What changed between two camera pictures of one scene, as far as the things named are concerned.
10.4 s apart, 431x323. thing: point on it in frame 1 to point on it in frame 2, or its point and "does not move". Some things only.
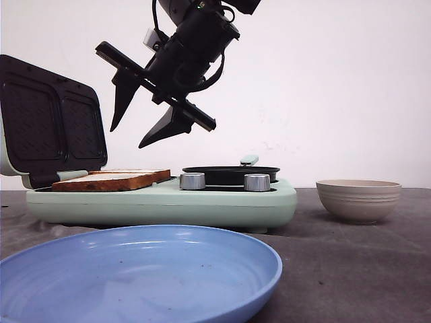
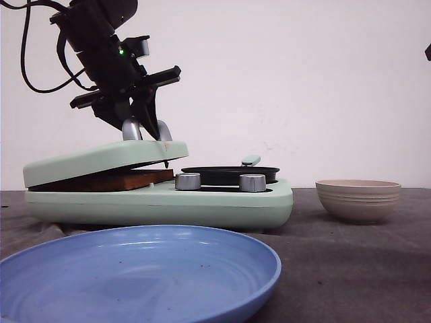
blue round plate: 139,274 does not move
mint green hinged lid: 52,127 to 130,153
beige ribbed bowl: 363,202 does not move
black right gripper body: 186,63 to 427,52
